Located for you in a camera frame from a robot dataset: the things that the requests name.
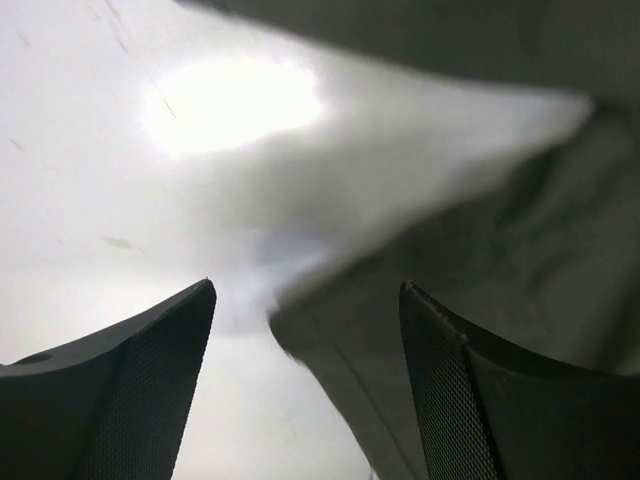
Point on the olive green shorts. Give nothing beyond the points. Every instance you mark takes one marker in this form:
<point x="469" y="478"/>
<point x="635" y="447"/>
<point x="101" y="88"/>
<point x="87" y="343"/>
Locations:
<point x="551" y="257"/>

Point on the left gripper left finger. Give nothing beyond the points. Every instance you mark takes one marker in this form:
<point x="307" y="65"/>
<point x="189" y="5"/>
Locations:
<point x="113" y="404"/>

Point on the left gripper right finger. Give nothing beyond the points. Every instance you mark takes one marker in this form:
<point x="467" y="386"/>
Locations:
<point x="489" y="409"/>

